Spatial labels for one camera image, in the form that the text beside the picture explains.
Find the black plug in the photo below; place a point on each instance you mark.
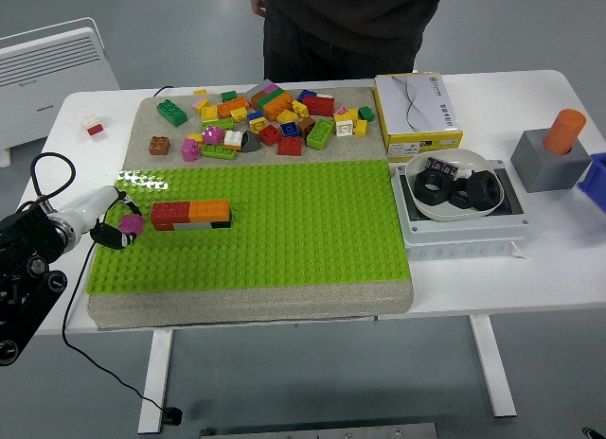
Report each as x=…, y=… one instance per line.
x=172, y=416

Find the white small toy brick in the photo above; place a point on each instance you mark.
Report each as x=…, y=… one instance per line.
x=91, y=121

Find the grey flat toy brick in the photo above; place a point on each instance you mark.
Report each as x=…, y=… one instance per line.
x=191, y=226

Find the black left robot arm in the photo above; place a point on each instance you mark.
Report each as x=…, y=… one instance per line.
x=23, y=240

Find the red large toy brick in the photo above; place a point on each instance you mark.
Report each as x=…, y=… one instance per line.
x=318, y=105

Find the grey sloped toy brick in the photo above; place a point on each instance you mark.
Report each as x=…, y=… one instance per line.
x=251, y=143

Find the dark green toy brick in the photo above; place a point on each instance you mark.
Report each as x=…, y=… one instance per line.
x=366, y=113
x=172, y=112
x=274, y=98

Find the pink flat tile brick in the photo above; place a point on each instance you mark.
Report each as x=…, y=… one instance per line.
x=271, y=87

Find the lime green long brick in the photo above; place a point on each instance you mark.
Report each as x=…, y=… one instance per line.
x=218, y=124
x=320, y=133
x=219, y=151

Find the grey plastic junction box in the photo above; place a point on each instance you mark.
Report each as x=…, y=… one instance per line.
x=454, y=242

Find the yellow sloped toy brick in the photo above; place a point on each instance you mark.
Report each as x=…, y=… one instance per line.
x=287, y=117

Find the green small toy brick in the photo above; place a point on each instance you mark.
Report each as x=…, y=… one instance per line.
x=228, y=96

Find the dark purple packet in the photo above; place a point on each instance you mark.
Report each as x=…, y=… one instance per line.
x=441, y=167

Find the grey-brown foam mat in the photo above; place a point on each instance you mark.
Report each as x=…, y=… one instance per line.
x=237, y=306

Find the yellow flat small brick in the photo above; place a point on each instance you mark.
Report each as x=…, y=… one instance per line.
x=195, y=137
x=200, y=92

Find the orange large toy brick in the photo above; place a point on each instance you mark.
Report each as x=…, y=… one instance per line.
x=278, y=107

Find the magenta toy brick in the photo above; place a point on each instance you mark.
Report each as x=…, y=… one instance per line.
x=131, y=223
x=213, y=135

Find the white panel heater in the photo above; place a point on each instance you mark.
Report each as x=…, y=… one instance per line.
x=47, y=79

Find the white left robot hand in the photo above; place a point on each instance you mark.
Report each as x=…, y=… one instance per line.
x=90, y=207

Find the orange cylinder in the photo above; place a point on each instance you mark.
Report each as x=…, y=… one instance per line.
x=563, y=131

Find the black small toy brick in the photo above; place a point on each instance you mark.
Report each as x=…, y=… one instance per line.
x=222, y=224

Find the white table leg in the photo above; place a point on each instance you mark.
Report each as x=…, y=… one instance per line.
x=156, y=382
x=494, y=368

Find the grey large toy brick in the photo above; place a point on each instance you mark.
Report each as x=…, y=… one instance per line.
x=255, y=87

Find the red small toy brick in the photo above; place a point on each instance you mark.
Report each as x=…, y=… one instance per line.
x=96, y=130

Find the small black hex nut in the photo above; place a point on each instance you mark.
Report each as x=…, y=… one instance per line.
x=459, y=201

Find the pink sloped toy brick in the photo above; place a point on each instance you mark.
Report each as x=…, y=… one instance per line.
x=340, y=110

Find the orange long toy brick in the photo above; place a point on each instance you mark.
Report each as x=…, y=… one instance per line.
x=233, y=106
x=208, y=208

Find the yellow white cardboard box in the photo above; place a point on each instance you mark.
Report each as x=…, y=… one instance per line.
x=416, y=108

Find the person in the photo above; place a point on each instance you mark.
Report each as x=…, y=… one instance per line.
x=350, y=22

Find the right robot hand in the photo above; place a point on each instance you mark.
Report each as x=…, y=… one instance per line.
x=597, y=435

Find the blue small toy brick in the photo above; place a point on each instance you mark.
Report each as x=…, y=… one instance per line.
x=255, y=115

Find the grey block with hole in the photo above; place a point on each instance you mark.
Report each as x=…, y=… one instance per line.
x=540, y=169

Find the light pink toy brick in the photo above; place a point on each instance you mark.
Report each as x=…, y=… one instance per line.
x=201, y=103

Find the red square toy brick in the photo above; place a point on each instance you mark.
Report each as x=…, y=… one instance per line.
x=269, y=135
x=290, y=146

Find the blue plastic tray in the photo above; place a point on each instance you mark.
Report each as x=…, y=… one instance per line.
x=595, y=183

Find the green studded baseplate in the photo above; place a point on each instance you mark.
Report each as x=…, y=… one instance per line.
x=284, y=231

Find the brown toy brick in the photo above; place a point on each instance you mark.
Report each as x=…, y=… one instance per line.
x=307, y=125
x=159, y=145
x=258, y=100

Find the white bowl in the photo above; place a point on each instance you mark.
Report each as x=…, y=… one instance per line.
x=450, y=214

